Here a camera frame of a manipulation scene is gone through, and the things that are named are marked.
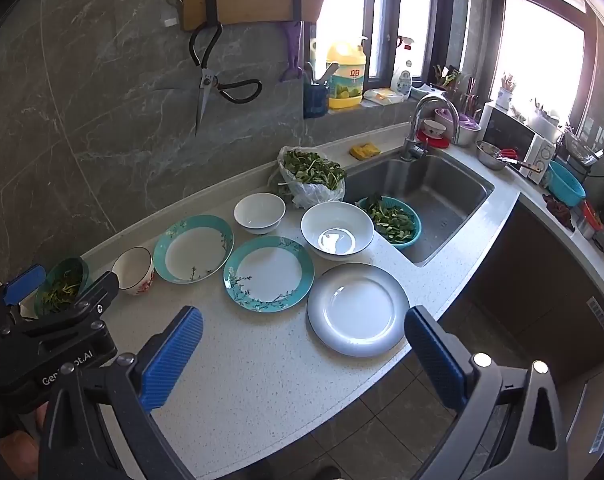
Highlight steel mixing bowl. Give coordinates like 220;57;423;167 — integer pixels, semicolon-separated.
476;141;509;171

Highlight teal colander with greens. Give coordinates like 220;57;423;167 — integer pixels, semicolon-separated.
356;196;423;251

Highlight red patterned small bowl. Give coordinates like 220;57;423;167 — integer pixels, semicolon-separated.
112;246;155;297

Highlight white yellow dishcloth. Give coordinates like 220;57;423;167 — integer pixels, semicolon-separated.
363;87;407;107

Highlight teal floral plate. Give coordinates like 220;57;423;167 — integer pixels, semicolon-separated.
223;236;315;314
153;214;235;285

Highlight person's left hand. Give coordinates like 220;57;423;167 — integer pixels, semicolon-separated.
0;406;46;479

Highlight small white bowl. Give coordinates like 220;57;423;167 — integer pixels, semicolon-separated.
233;192;287;236

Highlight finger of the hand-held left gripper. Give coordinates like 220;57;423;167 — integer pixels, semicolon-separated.
0;264;48;329
13;270;120;337

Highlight grey rimmed white plate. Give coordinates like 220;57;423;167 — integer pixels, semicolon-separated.
307;263;411;358

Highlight green basin with greens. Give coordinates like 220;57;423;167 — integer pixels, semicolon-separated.
34;257;90;318

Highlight steel faucet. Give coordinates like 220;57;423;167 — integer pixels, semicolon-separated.
401;94;460;162

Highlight white spray bottle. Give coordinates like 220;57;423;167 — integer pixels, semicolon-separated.
389;35;415;99

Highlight black handled kitchen scissors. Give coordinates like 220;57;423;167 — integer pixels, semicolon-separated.
188;22;263;136

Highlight dark blue utensil cup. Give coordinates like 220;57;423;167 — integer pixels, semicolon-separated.
303;82;329;118

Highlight steel sink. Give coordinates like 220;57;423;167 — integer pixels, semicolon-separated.
343;154;496;267

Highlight white microwave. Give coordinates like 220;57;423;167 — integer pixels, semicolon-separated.
481;101;557;186

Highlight dark framed window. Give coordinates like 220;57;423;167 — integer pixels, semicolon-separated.
487;0;599;128
314;0;453;92

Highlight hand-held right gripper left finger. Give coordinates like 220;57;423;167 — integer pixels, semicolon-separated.
38;305;205;480

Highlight red mat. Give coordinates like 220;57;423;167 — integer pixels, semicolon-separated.
416;130;451;150

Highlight plastic bag of greens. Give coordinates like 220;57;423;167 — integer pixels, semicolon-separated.
268;145;347;209

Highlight purple peeler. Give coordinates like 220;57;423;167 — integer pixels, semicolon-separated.
280;21;305;83

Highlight yellow detergent bottle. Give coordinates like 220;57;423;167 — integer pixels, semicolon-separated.
327;36;367;110

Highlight large white bowl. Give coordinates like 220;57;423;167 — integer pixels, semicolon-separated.
301;202;375;262

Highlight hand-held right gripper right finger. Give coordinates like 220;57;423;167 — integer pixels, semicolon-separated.
404;305;569;480

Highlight white cup with sticks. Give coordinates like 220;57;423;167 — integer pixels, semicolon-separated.
494;74;517;111

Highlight blue plastic basin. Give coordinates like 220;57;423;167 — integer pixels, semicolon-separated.
547;161;587;208

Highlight wire dish rack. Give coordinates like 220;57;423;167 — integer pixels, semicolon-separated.
563;127;604;169

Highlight dark red cloth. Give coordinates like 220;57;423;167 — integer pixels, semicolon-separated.
542;194;576;232

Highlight purple pot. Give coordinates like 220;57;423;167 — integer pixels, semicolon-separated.
434;106;483;147

